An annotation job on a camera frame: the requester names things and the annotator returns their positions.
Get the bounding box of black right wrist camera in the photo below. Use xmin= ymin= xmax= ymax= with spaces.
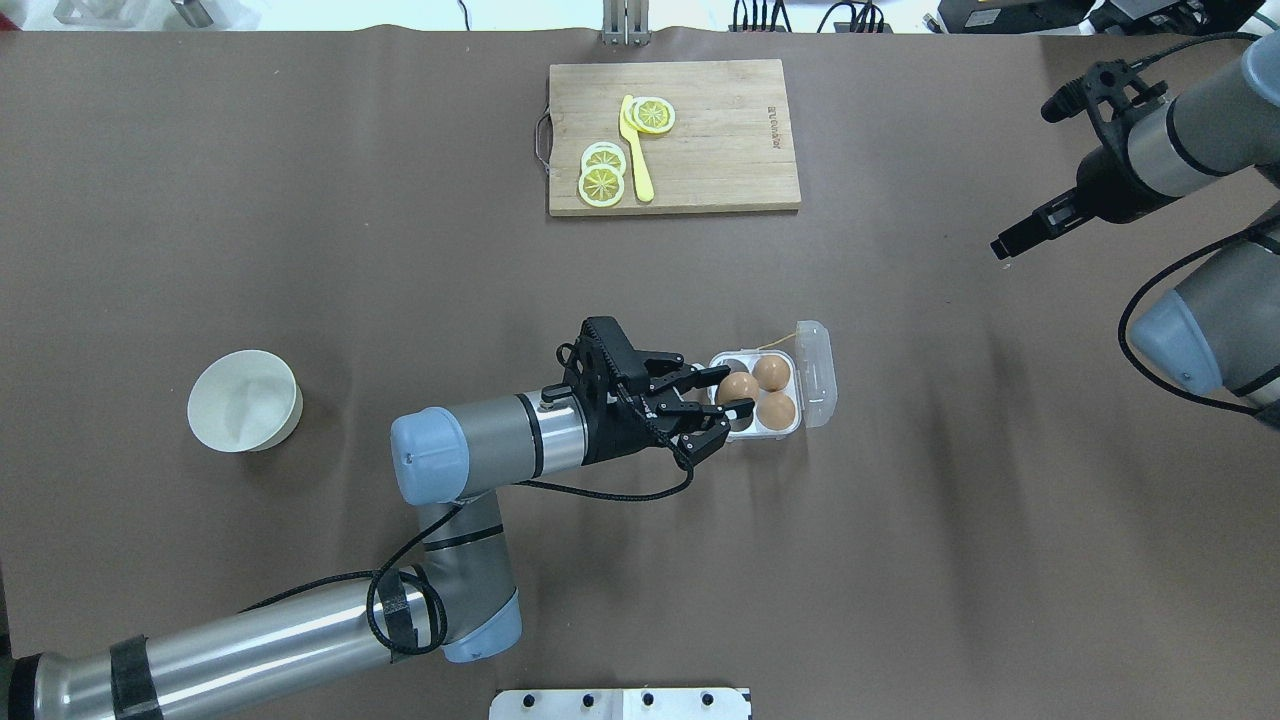
xmin=1039 ymin=59 xmax=1169 ymax=145

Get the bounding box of clear plastic egg box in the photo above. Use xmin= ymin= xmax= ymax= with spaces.
xmin=707 ymin=320 xmax=838 ymax=443

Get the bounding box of brown egg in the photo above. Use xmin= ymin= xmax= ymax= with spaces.
xmin=714 ymin=372 xmax=762 ymax=405
xmin=755 ymin=392 xmax=797 ymax=432

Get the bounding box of lemon slice single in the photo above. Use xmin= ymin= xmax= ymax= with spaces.
xmin=623 ymin=96 xmax=676 ymax=135

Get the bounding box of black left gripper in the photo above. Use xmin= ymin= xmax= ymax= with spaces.
xmin=563 ymin=316 xmax=755 ymax=468

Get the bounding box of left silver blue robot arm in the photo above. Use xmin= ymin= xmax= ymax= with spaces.
xmin=3 ymin=316 xmax=754 ymax=719

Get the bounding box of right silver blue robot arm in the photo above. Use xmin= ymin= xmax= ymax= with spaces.
xmin=991 ymin=32 xmax=1279 ymax=429

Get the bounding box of white bowl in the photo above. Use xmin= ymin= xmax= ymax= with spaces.
xmin=186 ymin=348 xmax=305 ymax=454

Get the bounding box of lemon slice rear stacked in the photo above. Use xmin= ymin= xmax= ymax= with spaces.
xmin=580 ymin=141 xmax=627 ymax=174

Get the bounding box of aluminium frame post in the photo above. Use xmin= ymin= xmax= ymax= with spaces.
xmin=600 ymin=0 xmax=652 ymax=47

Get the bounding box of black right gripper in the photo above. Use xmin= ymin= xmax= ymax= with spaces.
xmin=989 ymin=149 xmax=1175 ymax=260

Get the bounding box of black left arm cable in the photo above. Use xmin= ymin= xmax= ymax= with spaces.
xmin=239 ymin=439 xmax=698 ymax=657

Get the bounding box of yellow plastic knife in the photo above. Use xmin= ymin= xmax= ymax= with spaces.
xmin=618 ymin=94 xmax=655 ymax=202

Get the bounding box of bamboo cutting board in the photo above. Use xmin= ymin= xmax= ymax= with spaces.
xmin=548 ymin=59 xmax=803 ymax=217

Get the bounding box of brown egg far cell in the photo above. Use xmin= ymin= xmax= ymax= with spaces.
xmin=751 ymin=354 xmax=792 ymax=392

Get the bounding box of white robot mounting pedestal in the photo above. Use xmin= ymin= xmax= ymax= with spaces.
xmin=488 ymin=687 xmax=754 ymax=719

